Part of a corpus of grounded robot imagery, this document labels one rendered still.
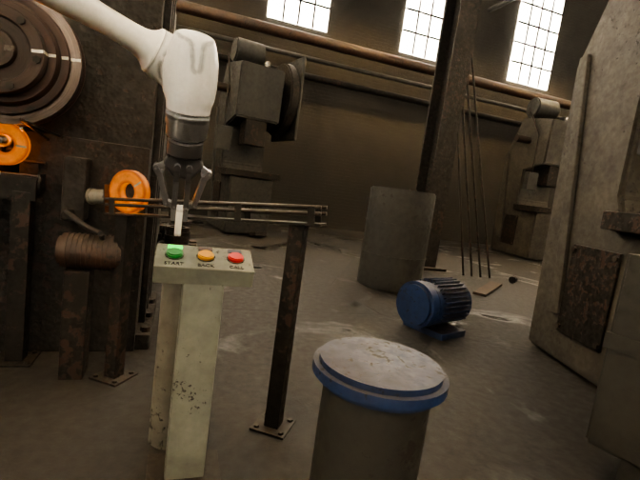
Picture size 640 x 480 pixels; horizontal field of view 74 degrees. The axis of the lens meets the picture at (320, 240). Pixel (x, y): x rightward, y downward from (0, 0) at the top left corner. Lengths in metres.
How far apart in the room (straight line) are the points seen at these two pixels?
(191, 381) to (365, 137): 7.76
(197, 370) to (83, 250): 0.71
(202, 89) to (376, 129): 7.93
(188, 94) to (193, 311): 0.52
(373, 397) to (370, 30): 8.42
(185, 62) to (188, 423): 0.87
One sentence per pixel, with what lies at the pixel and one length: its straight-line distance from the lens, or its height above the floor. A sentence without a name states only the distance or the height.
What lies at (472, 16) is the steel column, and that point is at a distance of 5.64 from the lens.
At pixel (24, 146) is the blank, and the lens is 1.89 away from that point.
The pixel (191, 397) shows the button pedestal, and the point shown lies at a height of 0.24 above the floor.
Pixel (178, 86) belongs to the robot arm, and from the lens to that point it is 0.92.
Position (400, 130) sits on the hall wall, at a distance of 9.01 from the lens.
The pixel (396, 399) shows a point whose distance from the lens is 0.92.
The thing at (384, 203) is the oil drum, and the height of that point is 0.74.
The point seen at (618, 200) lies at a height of 0.94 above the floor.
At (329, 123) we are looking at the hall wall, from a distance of 8.40.
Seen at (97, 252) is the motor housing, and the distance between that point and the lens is 1.68.
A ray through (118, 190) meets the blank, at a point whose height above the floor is 0.71.
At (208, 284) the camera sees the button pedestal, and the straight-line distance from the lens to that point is 1.09.
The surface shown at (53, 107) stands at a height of 0.96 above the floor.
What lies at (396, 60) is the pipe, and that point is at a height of 3.18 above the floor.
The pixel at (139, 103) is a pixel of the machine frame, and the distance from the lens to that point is 1.97.
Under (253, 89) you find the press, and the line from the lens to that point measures 5.99.
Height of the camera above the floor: 0.82
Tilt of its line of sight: 7 degrees down
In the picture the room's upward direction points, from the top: 8 degrees clockwise
